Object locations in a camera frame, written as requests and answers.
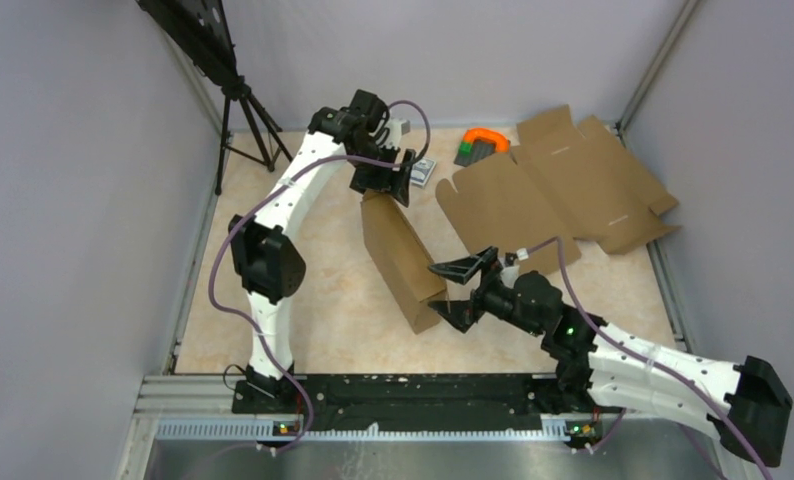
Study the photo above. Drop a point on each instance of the blue playing card deck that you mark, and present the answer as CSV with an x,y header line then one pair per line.
x,y
421,172

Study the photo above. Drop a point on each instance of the brown cardboard box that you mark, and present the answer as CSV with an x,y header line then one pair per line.
x,y
565,179
402,260

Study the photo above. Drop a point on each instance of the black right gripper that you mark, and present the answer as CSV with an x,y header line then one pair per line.
x,y
462,314

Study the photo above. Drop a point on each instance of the black tripod stand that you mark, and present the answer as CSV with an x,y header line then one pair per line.
x,y
263,127

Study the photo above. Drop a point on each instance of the black perforated board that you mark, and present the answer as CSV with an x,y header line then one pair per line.
x,y
201,31

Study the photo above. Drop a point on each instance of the green toy brick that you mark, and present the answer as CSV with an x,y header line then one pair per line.
x,y
466,146

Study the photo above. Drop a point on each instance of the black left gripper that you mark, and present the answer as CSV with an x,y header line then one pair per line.
x,y
363,184

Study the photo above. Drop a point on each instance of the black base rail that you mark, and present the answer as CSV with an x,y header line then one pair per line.
x,y
428,403

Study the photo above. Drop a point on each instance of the orange curved toy piece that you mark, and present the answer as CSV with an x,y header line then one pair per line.
x,y
488,135

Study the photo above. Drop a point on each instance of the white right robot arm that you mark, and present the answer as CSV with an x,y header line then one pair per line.
x,y
745,407

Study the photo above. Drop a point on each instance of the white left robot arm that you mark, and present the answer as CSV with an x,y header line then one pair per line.
x,y
264,255

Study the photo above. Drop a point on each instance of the grey toy brick plate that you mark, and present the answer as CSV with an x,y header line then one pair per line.
x,y
481,150

